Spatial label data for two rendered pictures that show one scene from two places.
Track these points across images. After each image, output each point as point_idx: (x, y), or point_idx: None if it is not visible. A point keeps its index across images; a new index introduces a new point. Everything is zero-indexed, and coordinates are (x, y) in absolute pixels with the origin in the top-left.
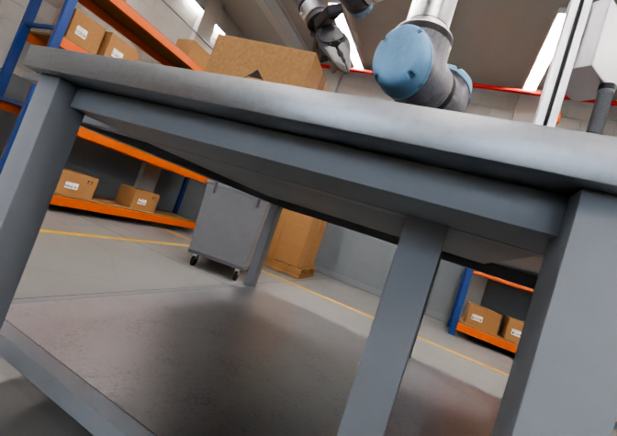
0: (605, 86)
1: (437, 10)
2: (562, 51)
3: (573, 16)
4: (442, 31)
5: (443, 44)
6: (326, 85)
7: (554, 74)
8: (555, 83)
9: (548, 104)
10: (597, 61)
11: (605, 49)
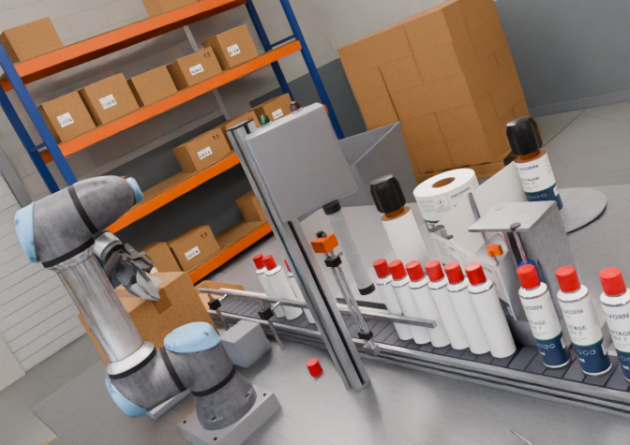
0: (324, 213)
1: (112, 357)
2: (262, 204)
3: (243, 161)
4: (123, 376)
5: (131, 381)
6: (169, 287)
7: (275, 231)
8: (281, 241)
9: (292, 263)
10: (289, 211)
11: (289, 185)
